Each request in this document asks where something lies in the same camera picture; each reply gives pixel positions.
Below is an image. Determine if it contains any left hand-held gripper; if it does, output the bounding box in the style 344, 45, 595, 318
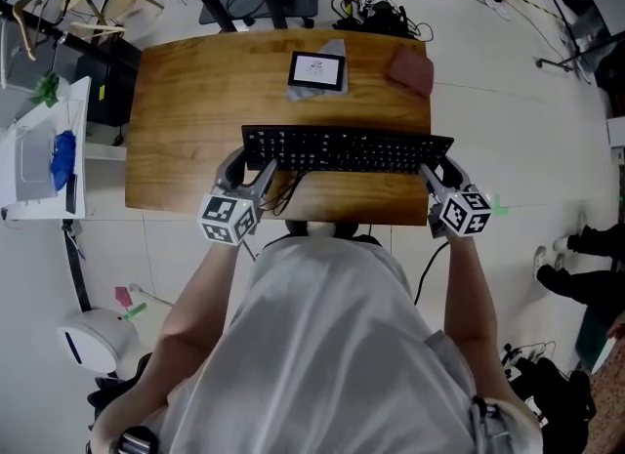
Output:
197, 146, 279, 247

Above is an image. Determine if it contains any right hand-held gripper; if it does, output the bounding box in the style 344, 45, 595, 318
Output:
418, 154, 492, 241

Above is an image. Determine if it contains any black keyboard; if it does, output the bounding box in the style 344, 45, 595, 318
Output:
240, 124, 455, 174

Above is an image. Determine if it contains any person's left forearm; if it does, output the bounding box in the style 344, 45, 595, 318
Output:
158, 235, 245, 375

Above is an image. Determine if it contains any person's right forearm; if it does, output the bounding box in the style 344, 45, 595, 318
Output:
441, 232, 500, 375

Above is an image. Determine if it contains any grey cloth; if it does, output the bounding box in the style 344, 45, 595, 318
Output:
286, 38, 351, 103

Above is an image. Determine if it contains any reddish brown cloth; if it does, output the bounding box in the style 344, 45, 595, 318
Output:
387, 45, 436, 98

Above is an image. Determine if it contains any black framed tablet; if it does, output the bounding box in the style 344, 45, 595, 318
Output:
287, 51, 347, 93

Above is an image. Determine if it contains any black computer tower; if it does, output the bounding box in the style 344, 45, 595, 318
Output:
74, 54, 139, 127

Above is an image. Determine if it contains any blue cloth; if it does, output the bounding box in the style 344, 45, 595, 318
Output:
49, 130, 78, 190

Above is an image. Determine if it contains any person's white shirt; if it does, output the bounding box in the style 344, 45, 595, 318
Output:
141, 235, 543, 454

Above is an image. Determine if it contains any black metal stand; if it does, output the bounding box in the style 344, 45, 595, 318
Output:
534, 0, 625, 83

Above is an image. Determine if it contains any wooden clothes hanger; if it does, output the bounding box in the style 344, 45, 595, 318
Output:
11, 0, 166, 62

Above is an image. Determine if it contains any white shelf cart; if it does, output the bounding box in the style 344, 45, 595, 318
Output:
0, 75, 93, 222

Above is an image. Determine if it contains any green plant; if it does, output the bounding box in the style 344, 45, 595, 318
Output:
27, 70, 61, 107

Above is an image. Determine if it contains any white round appliance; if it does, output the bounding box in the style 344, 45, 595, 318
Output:
56, 310, 139, 376

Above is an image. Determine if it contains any black bag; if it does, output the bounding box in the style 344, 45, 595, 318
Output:
501, 343, 598, 446

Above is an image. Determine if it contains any patterned fabric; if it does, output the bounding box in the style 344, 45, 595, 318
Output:
587, 313, 625, 454

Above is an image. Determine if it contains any black cable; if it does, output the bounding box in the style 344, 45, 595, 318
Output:
412, 240, 451, 308

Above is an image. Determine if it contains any tangle of black cables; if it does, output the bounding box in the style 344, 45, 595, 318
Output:
330, 0, 435, 42

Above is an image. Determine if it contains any black strap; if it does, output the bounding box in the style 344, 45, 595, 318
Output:
61, 220, 93, 312

